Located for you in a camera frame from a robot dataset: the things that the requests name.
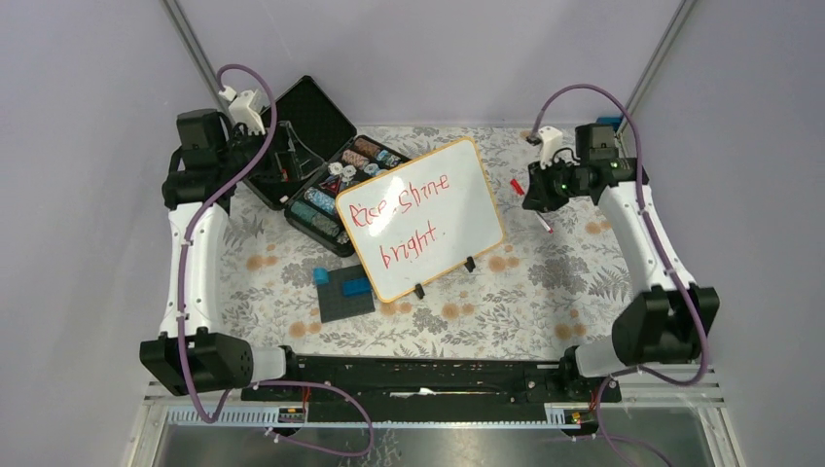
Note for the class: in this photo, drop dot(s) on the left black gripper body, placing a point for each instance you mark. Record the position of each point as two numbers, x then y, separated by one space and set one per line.
282 165

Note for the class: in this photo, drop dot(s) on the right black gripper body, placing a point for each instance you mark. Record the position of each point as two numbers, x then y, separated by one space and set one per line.
555 185

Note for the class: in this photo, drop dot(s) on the yellow framed whiteboard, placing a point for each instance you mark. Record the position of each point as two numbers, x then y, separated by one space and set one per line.
422 219

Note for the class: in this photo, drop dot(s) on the red marker cap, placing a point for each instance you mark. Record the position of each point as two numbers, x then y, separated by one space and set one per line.
517 187

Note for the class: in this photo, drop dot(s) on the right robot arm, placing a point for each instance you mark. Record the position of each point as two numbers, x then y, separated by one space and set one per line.
670 315

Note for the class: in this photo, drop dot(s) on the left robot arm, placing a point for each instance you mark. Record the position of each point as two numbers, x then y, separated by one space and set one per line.
193 353

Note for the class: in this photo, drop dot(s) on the black poker chip case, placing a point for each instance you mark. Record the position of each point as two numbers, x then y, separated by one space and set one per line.
329 133

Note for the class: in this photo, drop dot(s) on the white poker chip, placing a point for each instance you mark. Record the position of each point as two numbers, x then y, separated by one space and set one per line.
336 168

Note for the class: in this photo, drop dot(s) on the triangular dealer button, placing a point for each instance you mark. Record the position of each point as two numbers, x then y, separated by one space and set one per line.
332 185

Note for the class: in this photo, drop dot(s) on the floral table mat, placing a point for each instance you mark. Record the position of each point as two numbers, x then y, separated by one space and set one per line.
553 282

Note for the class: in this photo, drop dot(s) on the light blue building brick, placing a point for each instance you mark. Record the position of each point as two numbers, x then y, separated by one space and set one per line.
320 276

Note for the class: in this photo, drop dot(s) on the dark blue building brick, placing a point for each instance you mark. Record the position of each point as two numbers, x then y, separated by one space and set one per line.
356 287

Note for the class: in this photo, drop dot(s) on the dark grey building baseplate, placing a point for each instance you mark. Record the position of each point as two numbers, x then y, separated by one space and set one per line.
333 305

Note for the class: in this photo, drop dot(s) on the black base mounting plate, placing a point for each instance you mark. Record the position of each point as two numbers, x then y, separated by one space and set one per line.
434 390

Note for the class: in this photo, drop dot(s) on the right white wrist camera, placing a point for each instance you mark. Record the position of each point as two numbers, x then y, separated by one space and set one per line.
550 140

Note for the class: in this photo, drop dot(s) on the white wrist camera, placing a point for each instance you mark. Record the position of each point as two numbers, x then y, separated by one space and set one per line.
246 108
550 140

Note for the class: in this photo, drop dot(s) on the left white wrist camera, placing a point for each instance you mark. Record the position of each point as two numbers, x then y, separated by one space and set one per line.
246 108

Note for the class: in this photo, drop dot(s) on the blue corner bracket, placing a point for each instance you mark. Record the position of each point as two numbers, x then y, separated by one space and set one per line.
613 122

